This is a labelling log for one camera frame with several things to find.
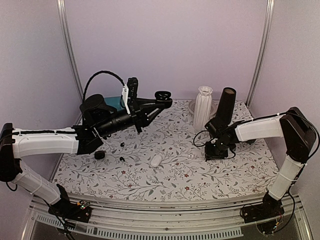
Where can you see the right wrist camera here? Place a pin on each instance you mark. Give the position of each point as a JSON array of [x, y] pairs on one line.
[[215, 126]]

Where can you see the aluminium front rail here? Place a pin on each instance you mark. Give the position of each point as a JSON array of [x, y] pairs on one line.
[[218, 219]]

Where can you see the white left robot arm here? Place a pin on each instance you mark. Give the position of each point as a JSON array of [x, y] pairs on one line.
[[100, 121]]

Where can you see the white pleated vase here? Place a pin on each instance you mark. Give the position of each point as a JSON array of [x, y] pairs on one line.
[[202, 108]]

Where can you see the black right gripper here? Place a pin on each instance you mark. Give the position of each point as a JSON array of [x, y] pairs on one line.
[[209, 154]]

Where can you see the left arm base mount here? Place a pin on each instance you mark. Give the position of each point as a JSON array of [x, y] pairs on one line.
[[80, 211]]

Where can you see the black earbud case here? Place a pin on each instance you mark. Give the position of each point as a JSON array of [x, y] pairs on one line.
[[98, 155], [164, 98]]

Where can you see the black tall tumbler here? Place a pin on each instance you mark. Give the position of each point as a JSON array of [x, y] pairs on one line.
[[226, 105]]

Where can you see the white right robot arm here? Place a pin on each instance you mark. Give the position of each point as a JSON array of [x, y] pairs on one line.
[[185, 175]]

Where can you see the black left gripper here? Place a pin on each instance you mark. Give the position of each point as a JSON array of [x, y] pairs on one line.
[[139, 113]]

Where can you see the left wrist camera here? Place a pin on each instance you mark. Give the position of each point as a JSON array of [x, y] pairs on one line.
[[129, 91]]

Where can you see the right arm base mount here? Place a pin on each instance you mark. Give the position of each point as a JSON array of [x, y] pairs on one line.
[[269, 208]]

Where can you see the aluminium corner post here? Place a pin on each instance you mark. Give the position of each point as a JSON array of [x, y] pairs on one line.
[[270, 4], [62, 13]]

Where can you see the white oval charging case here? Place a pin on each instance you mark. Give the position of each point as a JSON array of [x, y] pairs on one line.
[[156, 160]]

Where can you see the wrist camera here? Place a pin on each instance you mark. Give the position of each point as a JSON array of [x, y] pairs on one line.
[[129, 91], [215, 126]]

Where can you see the white ribbed plate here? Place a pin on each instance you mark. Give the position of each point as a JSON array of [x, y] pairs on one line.
[[213, 108]]

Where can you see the aluminium corner post right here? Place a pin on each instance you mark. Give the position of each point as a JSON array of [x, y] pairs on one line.
[[270, 4]]

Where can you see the aluminium corner post left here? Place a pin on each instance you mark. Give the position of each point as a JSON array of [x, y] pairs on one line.
[[62, 13]]

